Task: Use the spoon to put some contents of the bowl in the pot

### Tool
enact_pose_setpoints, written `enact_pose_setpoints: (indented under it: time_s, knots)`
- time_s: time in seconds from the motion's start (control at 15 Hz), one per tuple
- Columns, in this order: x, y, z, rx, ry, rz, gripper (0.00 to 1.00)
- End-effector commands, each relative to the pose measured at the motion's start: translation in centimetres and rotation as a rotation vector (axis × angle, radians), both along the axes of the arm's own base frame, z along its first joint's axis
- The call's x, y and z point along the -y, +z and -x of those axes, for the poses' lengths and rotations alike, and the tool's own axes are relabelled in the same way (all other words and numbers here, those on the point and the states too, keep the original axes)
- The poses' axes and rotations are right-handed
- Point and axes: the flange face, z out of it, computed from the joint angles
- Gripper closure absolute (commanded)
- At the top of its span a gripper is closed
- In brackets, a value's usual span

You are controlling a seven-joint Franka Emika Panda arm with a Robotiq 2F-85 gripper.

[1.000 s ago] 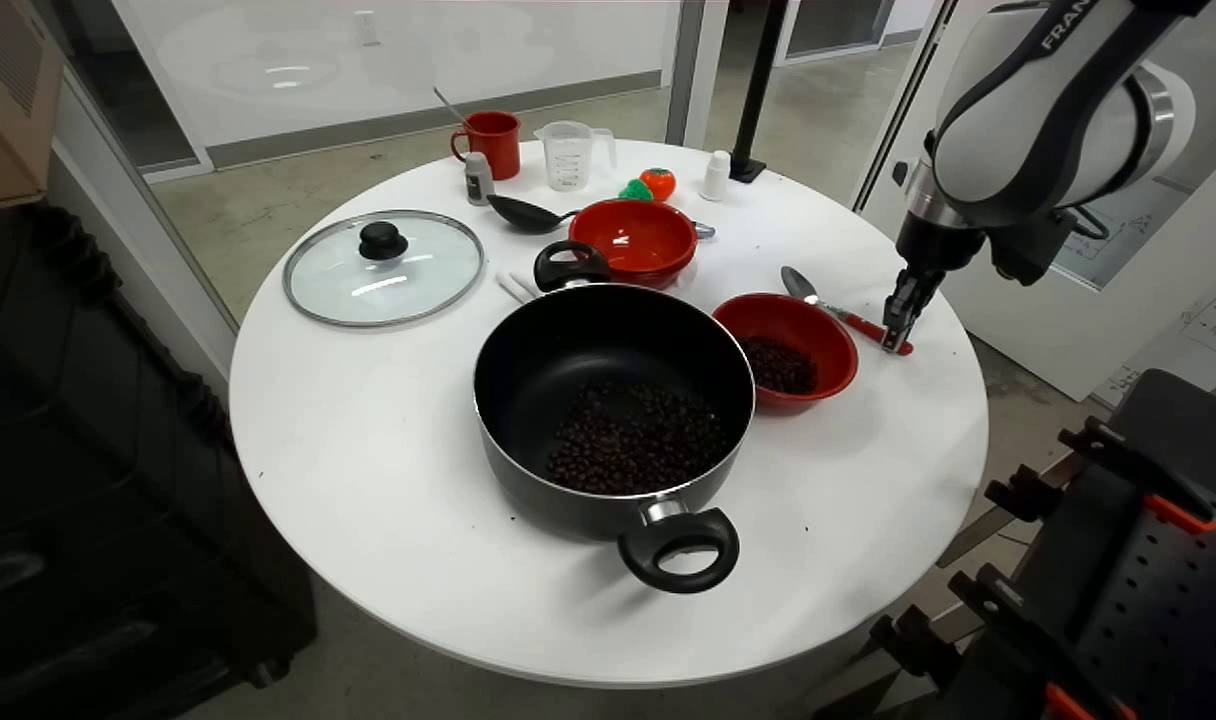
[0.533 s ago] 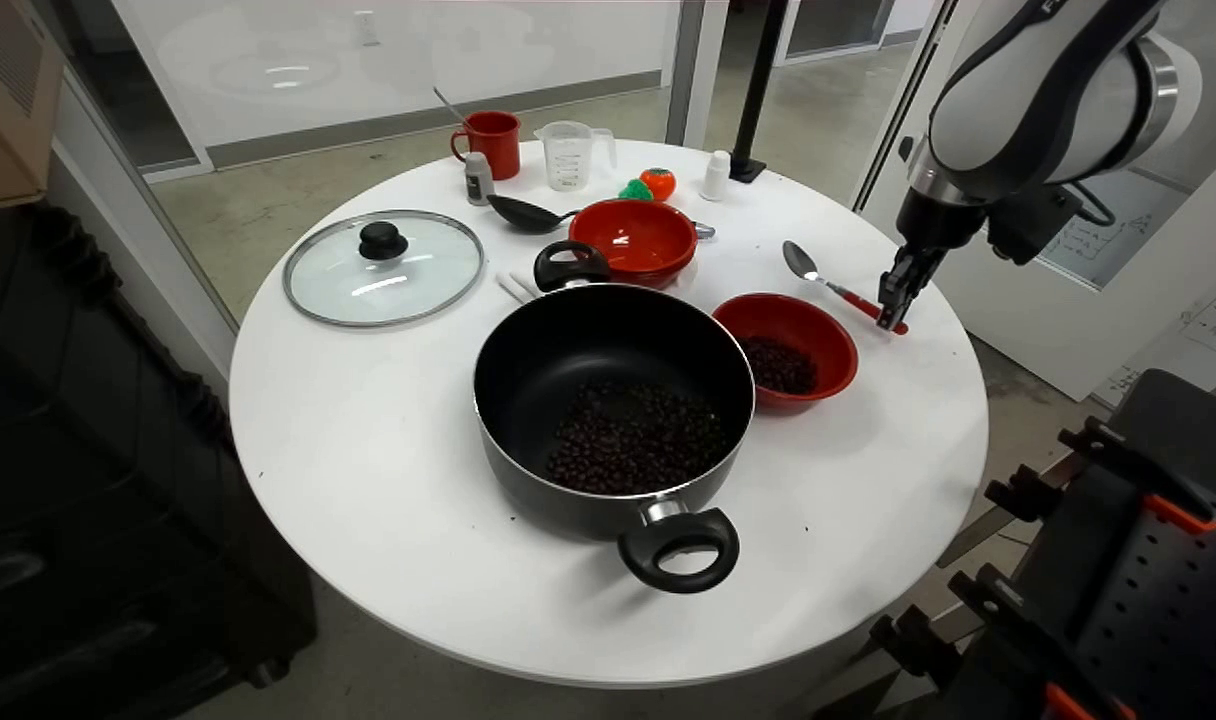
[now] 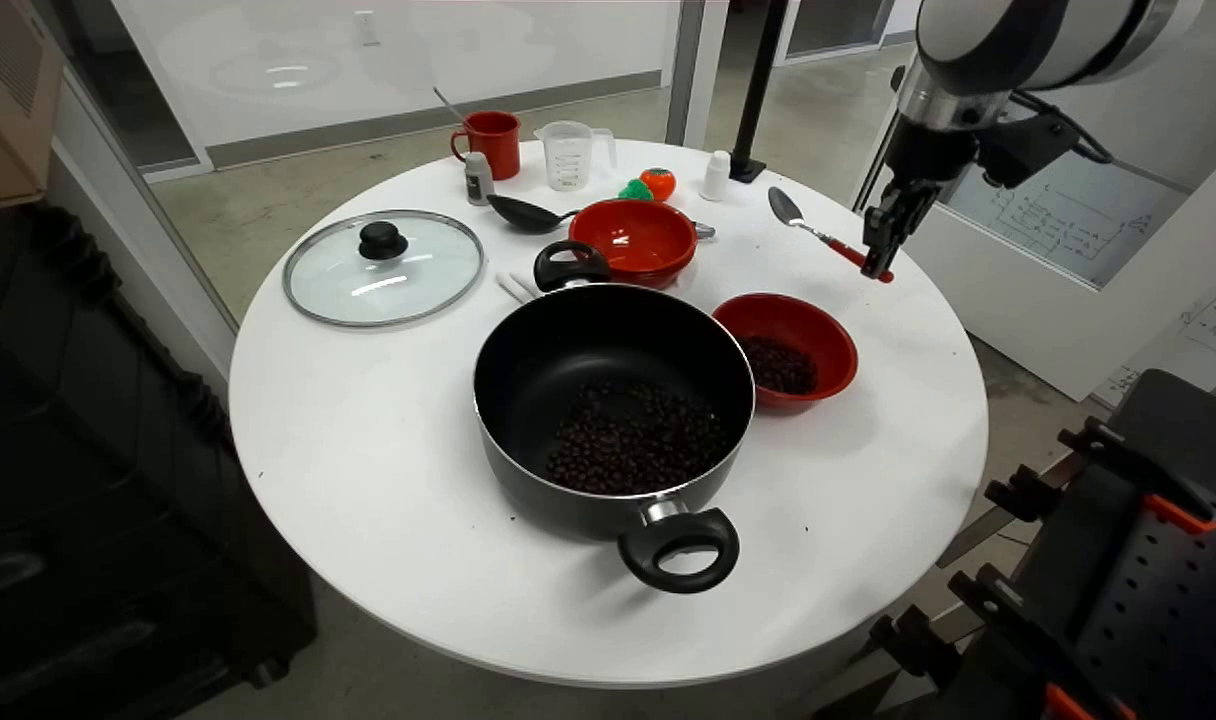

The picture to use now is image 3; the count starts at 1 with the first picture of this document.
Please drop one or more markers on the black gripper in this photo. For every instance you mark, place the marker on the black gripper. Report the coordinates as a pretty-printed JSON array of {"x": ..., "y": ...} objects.
[{"x": 921, "y": 171}]

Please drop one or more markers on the red handled metal spoon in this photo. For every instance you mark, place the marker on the red handled metal spoon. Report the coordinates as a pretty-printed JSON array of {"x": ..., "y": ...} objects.
[{"x": 790, "y": 212}]

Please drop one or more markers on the black perforated robot base table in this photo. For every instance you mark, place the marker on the black perforated robot base table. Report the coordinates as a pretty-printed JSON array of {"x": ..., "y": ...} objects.
[{"x": 1114, "y": 613}]

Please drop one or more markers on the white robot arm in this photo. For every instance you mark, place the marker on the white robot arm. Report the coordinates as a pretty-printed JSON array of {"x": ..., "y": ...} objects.
[{"x": 977, "y": 96}]

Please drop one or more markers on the red bowl with beans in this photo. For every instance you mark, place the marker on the red bowl with beans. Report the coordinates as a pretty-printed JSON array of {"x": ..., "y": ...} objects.
[{"x": 796, "y": 350}]

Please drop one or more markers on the red empty bowl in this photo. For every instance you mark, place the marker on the red empty bowl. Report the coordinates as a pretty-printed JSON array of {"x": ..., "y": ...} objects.
[{"x": 637, "y": 236}]

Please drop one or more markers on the dark beans in pot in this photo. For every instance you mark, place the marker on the dark beans in pot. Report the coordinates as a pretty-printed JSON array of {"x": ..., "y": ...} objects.
[{"x": 633, "y": 439}]

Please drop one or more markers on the black cooking pot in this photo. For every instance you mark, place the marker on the black cooking pot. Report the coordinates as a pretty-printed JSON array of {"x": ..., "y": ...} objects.
[{"x": 587, "y": 331}]

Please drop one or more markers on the glass pot lid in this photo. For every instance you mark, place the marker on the glass pot lid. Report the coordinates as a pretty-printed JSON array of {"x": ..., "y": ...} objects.
[{"x": 380, "y": 265}]

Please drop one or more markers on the white whiteboard panel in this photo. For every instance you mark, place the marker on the white whiteboard panel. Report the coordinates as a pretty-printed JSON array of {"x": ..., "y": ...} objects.
[{"x": 1094, "y": 273}]

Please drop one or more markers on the orange toy ball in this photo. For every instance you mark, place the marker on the orange toy ball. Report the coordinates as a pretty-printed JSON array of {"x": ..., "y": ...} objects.
[{"x": 659, "y": 183}]

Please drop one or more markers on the green toy ball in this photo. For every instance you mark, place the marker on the green toy ball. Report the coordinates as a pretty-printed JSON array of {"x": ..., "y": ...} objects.
[{"x": 633, "y": 191}]

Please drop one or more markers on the clear measuring cup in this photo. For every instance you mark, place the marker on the clear measuring cup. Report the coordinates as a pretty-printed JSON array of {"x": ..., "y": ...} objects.
[{"x": 573, "y": 149}]

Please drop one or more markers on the black ladle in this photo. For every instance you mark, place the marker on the black ladle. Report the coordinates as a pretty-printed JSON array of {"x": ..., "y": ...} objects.
[{"x": 528, "y": 217}]

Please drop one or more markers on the red mug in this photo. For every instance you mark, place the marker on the red mug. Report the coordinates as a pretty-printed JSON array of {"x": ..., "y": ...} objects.
[{"x": 492, "y": 137}]

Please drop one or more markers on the grey pepper shaker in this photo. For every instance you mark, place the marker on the grey pepper shaker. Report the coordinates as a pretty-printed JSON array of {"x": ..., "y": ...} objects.
[{"x": 477, "y": 176}]

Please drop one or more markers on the black camera stand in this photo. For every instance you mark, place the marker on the black camera stand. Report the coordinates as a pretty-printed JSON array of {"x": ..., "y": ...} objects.
[{"x": 746, "y": 163}]

